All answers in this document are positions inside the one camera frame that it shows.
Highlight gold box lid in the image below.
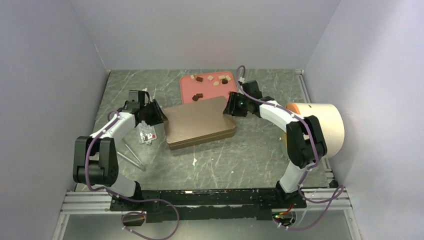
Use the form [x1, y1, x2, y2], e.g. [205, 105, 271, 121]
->
[163, 96, 236, 143]

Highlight rose gold tongs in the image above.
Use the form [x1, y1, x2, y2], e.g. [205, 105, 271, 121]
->
[117, 142, 147, 172]

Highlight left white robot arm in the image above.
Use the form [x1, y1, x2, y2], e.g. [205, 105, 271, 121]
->
[72, 90, 168, 210]

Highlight brown chocolate box tray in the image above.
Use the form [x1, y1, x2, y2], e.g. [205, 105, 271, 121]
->
[166, 128, 236, 151]

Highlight pink plastic tray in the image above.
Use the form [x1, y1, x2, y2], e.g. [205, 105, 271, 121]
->
[179, 71, 238, 104]

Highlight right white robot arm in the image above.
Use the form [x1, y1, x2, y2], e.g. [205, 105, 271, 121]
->
[223, 81, 328, 208]

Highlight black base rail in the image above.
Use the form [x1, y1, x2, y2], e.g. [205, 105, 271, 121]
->
[109, 187, 307, 223]

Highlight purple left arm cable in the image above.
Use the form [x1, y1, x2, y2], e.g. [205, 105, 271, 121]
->
[84, 110, 181, 240]

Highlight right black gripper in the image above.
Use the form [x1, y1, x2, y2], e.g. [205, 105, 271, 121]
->
[222, 92, 250, 117]

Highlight cream orange cylinder container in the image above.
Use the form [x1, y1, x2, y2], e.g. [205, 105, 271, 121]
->
[286, 102, 345, 158]

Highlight white paper leaflet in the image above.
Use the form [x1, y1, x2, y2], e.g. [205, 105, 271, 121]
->
[136, 121, 157, 145]

